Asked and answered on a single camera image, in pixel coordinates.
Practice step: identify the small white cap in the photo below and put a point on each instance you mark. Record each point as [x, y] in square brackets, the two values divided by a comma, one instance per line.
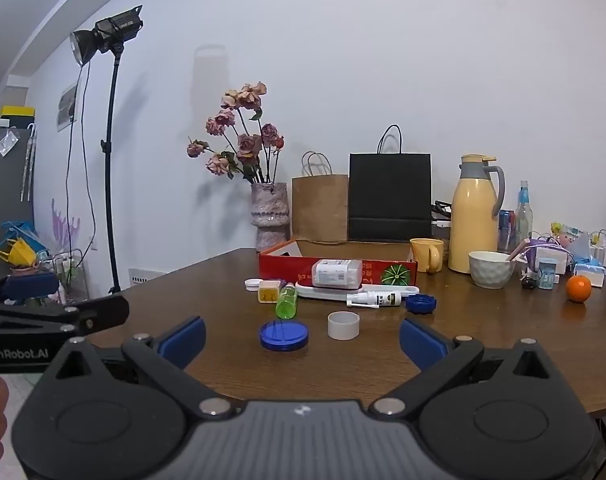
[253, 284]

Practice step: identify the small black object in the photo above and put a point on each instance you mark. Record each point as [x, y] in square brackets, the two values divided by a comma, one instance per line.
[528, 283]

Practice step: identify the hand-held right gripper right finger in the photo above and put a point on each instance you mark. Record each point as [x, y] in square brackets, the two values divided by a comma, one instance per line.
[422, 342]

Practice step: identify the black paper bag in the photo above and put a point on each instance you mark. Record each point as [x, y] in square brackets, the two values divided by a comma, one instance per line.
[389, 195]

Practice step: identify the yellow thermos jug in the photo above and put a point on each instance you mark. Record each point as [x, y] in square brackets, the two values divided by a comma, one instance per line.
[473, 220]

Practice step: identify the colourful candy packet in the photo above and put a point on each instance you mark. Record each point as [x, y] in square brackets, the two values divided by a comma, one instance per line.
[565, 231]

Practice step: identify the grey refrigerator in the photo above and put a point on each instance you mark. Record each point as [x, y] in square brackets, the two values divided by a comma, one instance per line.
[3, 195]

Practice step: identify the green spray bottle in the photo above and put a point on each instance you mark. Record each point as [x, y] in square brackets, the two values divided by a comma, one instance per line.
[286, 302]

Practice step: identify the white dimpled bowl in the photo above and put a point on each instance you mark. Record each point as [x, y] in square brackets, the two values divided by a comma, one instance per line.
[490, 270]

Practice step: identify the dried pink flowers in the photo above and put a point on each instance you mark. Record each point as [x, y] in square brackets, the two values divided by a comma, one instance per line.
[248, 145]

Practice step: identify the pink spoon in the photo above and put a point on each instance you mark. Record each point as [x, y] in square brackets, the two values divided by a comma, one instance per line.
[519, 249]

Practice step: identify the small yellow box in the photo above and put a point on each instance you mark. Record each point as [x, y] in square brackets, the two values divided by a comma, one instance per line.
[268, 292]

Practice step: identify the blue tissue pack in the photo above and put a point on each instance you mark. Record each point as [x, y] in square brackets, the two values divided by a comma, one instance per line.
[590, 275]

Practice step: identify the orange fruit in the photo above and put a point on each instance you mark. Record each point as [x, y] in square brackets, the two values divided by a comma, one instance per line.
[579, 289]

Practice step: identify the blue ridged bottle cap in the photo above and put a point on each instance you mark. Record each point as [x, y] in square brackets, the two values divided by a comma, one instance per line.
[421, 304]

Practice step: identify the red drink can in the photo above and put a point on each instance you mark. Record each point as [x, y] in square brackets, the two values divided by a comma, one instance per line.
[506, 227]

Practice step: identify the grey wall panel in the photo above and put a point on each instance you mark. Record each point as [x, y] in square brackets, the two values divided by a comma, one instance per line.
[67, 107]

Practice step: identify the white plastic cup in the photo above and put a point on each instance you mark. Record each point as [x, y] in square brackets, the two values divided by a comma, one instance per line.
[343, 327]

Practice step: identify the white spray bottle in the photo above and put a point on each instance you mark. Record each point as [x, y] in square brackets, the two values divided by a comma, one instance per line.
[378, 300]

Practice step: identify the purple packet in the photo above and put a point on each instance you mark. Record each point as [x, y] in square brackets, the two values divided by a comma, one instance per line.
[545, 246]

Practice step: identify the brown paper bag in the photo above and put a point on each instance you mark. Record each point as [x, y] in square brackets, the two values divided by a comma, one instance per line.
[320, 207]

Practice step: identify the yellow mug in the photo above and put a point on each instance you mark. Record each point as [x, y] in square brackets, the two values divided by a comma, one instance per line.
[424, 255]

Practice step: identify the white lint brush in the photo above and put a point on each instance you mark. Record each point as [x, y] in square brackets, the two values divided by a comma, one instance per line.
[323, 294]

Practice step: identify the red cardboard box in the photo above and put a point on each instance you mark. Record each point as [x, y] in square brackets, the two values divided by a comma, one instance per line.
[293, 267]

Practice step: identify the blue round lid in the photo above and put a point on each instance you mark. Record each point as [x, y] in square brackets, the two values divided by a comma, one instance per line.
[284, 336]

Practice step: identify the clear cotton swab box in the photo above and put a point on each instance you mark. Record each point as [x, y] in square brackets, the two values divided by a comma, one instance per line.
[336, 273]

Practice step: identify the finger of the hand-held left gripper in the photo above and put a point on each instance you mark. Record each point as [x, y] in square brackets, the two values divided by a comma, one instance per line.
[28, 286]
[100, 312]

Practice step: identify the small teal box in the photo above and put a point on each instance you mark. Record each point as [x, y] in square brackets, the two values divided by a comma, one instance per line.
[548, 273]

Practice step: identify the purple textured vase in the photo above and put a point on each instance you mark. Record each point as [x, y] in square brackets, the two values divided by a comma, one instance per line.
[269, 215]

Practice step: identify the clear glass bottle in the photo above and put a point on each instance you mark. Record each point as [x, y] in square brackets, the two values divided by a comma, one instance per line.
[523, 220]

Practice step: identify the white charger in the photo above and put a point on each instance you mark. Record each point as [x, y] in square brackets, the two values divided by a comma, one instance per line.
[440, 223]

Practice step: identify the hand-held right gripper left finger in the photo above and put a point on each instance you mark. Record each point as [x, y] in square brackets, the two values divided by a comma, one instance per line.
[184, 342]

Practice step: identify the black studio light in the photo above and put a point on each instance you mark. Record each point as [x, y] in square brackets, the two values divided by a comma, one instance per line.
[108, 32]

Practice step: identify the white wall vent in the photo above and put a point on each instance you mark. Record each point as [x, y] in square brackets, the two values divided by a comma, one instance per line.
[145, 277]

